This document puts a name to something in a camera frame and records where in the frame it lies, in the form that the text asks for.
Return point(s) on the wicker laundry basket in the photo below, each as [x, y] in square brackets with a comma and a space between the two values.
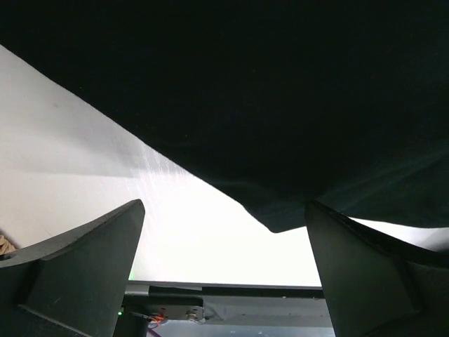
[6, 246]

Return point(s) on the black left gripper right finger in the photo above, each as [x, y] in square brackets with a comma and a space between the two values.
[375, 284]

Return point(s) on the black flower print t-shirt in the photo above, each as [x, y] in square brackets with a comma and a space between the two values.
[274, 103]

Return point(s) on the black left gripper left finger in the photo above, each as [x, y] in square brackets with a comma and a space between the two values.
[72, 284]

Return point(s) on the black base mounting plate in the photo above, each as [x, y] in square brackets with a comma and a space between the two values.
[219, 304]

